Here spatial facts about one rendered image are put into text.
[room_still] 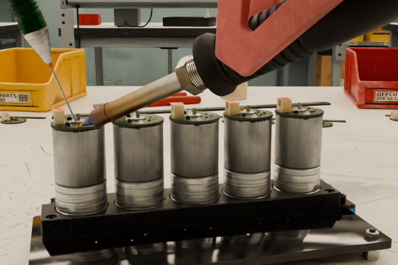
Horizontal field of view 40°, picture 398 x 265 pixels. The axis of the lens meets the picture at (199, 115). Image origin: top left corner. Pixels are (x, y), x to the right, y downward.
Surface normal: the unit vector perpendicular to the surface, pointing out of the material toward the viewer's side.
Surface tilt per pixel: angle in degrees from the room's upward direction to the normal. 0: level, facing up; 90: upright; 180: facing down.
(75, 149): 90
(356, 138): 0
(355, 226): 0
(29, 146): 0
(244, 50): 98
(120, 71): 90
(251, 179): 90
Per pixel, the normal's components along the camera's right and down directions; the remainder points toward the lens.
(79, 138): 0.21, 0.20
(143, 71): -0.01, 0.20
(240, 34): -0.57, 0.30
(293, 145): -0.39, 0.18
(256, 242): 0.00, -0.98
